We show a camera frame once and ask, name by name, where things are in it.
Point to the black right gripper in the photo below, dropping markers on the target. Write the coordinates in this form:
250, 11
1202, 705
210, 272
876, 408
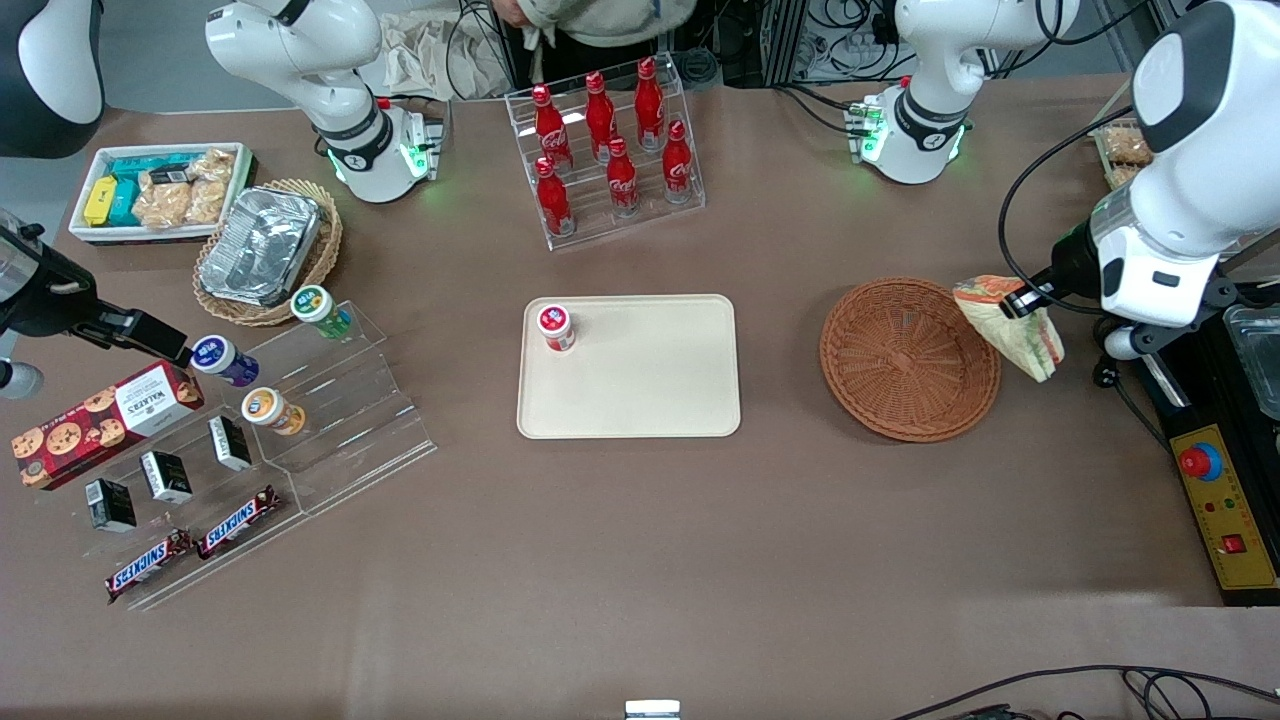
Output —
52, 300

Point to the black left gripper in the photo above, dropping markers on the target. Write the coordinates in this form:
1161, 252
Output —
1072, 262

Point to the triangle sandwich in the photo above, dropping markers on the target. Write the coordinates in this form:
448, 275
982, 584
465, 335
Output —
1030, 345

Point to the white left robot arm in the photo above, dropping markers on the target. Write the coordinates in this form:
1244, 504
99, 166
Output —
1180, 150

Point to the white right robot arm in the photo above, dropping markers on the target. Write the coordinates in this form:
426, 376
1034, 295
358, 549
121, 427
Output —
300, 50

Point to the round brown wicker basket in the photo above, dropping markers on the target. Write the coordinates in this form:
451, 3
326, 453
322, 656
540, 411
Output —
905, 360

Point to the aluminium foil tray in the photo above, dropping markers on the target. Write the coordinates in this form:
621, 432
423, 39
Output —
260, 245

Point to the light oval wicker basket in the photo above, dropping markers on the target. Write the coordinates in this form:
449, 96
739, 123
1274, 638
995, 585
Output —
325, 250

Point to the beige plastic tray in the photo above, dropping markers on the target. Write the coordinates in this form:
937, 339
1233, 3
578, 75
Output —
640, 380

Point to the purple lid cup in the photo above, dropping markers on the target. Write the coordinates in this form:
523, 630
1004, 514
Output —
222, 358

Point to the red Walkers cookie box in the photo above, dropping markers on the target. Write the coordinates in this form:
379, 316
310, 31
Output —
100, 420

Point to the white plastic bin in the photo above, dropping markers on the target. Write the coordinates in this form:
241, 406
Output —
80, 235

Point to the small teal box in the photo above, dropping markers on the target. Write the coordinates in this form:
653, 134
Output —
125, 203

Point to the clear bag of crackers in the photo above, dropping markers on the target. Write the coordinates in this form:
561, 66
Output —
162, 205
210, 185

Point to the yellow small box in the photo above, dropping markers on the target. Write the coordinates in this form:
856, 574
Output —
100, 200

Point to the small black carton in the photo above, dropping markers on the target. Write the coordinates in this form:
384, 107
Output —
230, 443
110, 505
166, 478

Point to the bagged bread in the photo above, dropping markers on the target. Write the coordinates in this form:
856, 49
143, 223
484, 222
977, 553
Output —
1125, 176
1128, 147

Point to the orange lid cup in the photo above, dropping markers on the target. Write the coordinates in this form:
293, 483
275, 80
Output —
270, 410

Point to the long teal box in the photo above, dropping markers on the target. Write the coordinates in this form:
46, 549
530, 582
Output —
135, 166

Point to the clear acrylic bread rack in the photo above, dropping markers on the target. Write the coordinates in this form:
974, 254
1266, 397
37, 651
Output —
1100, 150

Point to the green lid cup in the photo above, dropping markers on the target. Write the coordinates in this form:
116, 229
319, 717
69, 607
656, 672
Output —
318, 308

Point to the Snickers bar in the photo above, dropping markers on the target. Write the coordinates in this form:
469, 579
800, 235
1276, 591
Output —
148, 566
238, 522

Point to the clear plastic container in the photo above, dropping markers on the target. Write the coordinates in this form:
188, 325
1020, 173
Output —
1258, 360

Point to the clear acrylic step display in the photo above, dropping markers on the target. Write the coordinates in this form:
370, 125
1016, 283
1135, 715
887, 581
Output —
350, 440

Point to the yellow emergency stop box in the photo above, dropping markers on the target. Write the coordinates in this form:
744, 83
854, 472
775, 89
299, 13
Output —
1225, 510

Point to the red cola bottle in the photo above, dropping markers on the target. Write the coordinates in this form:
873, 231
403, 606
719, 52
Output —
600, 115
622, 180
551, 130
650, 100
677, 165
553, 200

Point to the clear acrylic bottle rack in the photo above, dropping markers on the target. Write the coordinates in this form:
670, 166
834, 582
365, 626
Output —
650, 210

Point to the beige cloth bag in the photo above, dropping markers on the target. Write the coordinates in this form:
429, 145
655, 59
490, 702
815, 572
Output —
430, 55

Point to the red lid yoghurt cup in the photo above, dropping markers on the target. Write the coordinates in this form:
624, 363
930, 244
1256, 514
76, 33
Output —
556, 325

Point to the person standing behind table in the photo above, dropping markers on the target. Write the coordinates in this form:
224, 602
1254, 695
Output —
600, 20

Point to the small white object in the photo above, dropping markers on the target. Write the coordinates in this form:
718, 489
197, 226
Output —
652, 710

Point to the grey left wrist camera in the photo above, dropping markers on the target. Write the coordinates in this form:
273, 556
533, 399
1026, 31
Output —
1122, 342

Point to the black aluminium frame rail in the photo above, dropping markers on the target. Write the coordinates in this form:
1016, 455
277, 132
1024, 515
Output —
1190, 380

